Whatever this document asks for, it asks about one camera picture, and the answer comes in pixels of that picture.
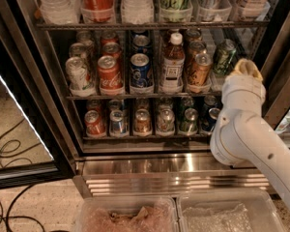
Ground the front blue can middle shelf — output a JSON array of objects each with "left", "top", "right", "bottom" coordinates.
[{"left": 130, "top": 53, "right": 150, "bottom": 88}]

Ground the red can bottom shelf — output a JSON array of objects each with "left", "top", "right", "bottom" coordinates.
[{"left": 84, "top": 110, "right": 105, "bottom": 136}]

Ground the middle red cola can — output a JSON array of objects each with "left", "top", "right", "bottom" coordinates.
[{"left": 102, "top": 43, "right": 122, "bottom": 64}]

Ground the black floor cable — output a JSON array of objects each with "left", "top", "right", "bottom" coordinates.
[{"left": 0, "top": 184, "right": 46, "bottom": 232}]

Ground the gold can bottom shelf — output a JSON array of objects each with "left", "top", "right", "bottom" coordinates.
[{"left": 133, "top": 109, "right": 151, "bottom": 133}]

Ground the green can shelf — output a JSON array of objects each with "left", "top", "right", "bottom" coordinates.
[
  {"left": 179, "top": 108, "right": 198, "bottom": 134},
  {"left": 213, "top": 39, "right": 236, "bottom": 75}
]

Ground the open glass fridge door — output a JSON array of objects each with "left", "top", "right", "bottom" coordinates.
[{"left": 0, "top": 0, "right": 75, "bottom": 189}]

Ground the green can bottom shelf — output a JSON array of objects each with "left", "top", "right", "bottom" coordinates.
[{"left": 179, "top": 108, "right": 198, "bottom": 134}]

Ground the left clear plastic bin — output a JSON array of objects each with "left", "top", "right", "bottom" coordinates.
[{"left": 73, "top": 195, "right": 179, "bottom": 232}]

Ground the blue white can bottom shelf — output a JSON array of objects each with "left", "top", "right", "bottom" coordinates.
[{"left": 110, "top": 109, "right": 127, "bottom": 136}]

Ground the front gold can middle shelf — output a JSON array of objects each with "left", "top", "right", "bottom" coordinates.
[{"left": 188, "top": 53, "right": 213, "bottom": 86}]

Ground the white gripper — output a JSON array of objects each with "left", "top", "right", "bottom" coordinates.
[{"left": 221, "top": 59, "right": 266, "bottom": 115}]

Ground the rear green can middle shelf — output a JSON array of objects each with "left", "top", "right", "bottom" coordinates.
[{"left": 213, "top": 39, "right": 236, "bottom": 75}]

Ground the brown tea bottle white cap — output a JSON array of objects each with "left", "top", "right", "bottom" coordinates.
[{"left": 160, "top": 32, "right": 186, "bottom": 87}]

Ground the right clear plastic bin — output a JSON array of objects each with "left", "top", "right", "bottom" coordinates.
[{"left": 176, "top": 188, "right": 285, "bottom": 232}]

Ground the red cola can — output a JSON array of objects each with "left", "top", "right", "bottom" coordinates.
[
  {"left": 98, "top": 55, "right": 123, "bottom": 90},
  {"left": 102, "top": 43, "right": 122, "bottom": 64}
]

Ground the clear bottle top left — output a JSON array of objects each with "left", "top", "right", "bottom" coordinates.
[{"left": 40, "top": 0, "right": 80, "bottom": 25}]

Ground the front white can middle shelf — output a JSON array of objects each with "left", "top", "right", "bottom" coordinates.
[{"left": 66, "top": 57, "right": 93, "bottom": 91}]

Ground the gold can shelf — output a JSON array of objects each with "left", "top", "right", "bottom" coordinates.
[
  {"left": 188, "top": 53, "right": 213, "bottom": 86},
  {"left": 133, "top": 109, "right": 151, "bottom": 133},
  {"left": 185, "top": 41, "right": 207, "bottom": 71}
]

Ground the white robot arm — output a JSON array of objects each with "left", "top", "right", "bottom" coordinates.
[{"left": 210, "top": 58, "right": 290, "bottom": 211}]

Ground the clear plastic bin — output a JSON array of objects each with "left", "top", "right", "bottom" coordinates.
[
  {"left": 73, "top": 195, "right": 179, "bottom": 232},
  {"left": 176, "top": 188, "right": 285, "bottom": 232}
]

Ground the clear bottle top middle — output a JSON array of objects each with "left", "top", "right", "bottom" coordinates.
[{"left": 121, "top": 0, "right": 154, "bottom": 24}]

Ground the front red cola can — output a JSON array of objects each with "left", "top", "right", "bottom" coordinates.
[{"left": 98, "top": 55, "right": 123, "bottom": 90}]

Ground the clear bottle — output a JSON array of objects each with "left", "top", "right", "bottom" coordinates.
[
  {"left": 40, "top": 0, "right": 80, "bottom": 25},
  {"left": 121, "top": 0, "right": 154, "bottom": 24}
]

